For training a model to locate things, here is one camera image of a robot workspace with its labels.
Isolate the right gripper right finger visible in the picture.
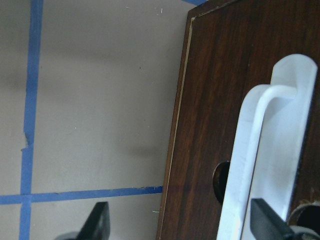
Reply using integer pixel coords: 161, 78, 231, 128
250, 197, 320, 240

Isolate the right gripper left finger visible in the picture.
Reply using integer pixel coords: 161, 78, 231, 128
55, 201, 111, 240

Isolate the white drawer handle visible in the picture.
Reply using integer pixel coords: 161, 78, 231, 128
217, 54, 318, 240

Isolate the dark wooden drawer box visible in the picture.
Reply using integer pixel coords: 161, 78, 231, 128
156, 0, 320, 240

